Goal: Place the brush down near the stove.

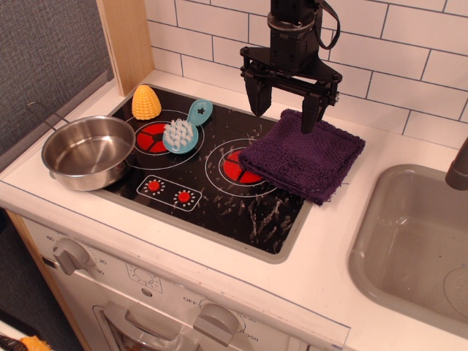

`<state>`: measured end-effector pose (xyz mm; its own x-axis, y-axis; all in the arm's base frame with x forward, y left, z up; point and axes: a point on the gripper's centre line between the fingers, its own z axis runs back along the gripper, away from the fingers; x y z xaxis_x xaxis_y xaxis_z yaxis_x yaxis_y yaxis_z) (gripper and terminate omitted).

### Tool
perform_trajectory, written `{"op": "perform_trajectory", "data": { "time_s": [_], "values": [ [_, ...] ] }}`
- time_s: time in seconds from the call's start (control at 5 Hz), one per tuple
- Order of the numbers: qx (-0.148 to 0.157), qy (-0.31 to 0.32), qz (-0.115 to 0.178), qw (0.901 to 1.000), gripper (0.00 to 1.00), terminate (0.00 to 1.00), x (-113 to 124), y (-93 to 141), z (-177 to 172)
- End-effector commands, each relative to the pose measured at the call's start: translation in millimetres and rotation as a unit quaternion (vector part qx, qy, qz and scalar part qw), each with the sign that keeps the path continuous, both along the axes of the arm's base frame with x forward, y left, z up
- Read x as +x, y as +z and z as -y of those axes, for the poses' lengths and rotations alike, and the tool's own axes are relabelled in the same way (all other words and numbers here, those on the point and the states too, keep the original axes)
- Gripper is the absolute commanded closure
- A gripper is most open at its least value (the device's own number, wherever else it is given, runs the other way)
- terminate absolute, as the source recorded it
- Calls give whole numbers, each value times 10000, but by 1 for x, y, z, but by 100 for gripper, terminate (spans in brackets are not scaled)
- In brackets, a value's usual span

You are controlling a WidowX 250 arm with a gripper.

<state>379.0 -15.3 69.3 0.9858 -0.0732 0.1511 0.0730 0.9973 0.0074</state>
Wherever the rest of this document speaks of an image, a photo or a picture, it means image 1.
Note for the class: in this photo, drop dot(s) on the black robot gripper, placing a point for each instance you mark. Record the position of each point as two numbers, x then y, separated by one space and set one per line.
291 63

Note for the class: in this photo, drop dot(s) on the blue scrubber brush white bristles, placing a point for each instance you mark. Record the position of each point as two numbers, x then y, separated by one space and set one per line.
181 136

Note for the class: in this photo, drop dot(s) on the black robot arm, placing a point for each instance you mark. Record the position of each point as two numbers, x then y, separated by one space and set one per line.
299 15

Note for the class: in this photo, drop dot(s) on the purple folded towel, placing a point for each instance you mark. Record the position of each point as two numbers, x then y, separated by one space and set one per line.
311 166

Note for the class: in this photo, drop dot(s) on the black toy stovetop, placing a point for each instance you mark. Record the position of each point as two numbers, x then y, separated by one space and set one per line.
229 205

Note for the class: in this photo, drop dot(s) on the yellow toy corn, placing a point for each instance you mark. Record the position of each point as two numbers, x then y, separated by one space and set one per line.
145 103

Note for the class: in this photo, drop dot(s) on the red right stove knob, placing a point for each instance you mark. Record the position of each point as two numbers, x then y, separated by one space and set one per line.
184 197

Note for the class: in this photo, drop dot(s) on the red stove knob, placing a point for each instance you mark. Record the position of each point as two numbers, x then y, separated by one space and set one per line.
184 197
153 186

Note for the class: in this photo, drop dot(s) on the red left stove knob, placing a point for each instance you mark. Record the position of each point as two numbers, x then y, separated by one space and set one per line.
153 186

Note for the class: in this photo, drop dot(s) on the grey faucet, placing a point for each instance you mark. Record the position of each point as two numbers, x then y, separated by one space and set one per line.
457 174

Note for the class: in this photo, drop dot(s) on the grey sink basin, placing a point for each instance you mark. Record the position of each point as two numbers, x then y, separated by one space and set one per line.
410 253

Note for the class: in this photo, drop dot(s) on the stainless steel pot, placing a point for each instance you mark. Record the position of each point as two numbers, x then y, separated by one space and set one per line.
89 153

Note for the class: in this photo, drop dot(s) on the grey oven temperature dial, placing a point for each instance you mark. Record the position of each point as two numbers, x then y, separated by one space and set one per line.
217 323

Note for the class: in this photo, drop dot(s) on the grey timer dial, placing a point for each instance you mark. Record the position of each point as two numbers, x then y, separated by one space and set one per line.
70 255

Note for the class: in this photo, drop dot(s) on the orange black fabric object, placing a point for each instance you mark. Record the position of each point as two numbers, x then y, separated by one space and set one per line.
28 343

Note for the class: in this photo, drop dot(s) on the wooden post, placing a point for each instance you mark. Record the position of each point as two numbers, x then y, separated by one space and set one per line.
128 41

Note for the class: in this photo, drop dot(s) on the grey oven door handle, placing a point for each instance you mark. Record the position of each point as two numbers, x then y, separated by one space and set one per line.
116 315

